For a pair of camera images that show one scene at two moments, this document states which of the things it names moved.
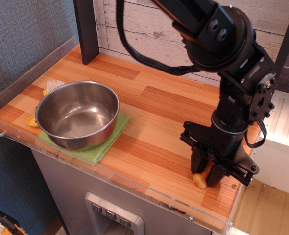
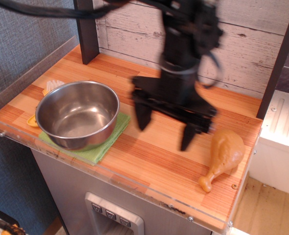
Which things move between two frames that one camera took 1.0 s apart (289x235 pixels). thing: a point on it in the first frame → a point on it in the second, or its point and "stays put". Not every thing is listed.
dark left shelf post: [86, 22] stays put
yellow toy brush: [32, 121] stays put
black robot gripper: [222, 146] → [172, 94]
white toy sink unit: [279, 158] stays put
